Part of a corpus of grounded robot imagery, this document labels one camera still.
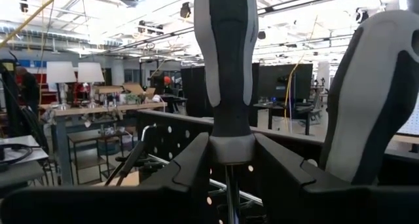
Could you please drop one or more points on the small shelf cart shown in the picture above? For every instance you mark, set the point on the small shelf cart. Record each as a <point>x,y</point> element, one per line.
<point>88,137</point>

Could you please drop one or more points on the black desk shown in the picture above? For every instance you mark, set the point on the black desk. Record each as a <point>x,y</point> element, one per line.
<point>271,106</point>

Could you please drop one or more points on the wooden workbench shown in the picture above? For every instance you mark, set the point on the wooden workbench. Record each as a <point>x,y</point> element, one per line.
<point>98,109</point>

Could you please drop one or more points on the black pegboard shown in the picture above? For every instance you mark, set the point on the black pegboard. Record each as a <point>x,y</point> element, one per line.
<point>176,125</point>

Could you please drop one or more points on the white shade table lamp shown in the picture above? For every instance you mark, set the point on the white shade table lamp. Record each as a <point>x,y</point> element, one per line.
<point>91,72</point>
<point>60,71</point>

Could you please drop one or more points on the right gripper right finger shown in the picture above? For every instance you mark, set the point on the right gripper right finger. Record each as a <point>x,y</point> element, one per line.
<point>311,201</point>

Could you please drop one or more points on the grey side table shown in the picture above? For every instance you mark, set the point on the grey side table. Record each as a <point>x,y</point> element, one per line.
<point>32,153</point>

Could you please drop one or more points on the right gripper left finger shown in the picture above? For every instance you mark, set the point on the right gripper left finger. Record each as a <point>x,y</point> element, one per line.
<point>147,201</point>

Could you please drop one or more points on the black equipment stand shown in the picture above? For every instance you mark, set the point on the black equipment stand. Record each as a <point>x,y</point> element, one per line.
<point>8,96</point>

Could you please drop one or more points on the black monitor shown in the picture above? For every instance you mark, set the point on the black monitor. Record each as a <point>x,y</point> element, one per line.
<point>301,80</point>

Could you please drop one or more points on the cardboard box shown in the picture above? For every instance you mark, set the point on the cardboard box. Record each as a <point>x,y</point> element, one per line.
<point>134,88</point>

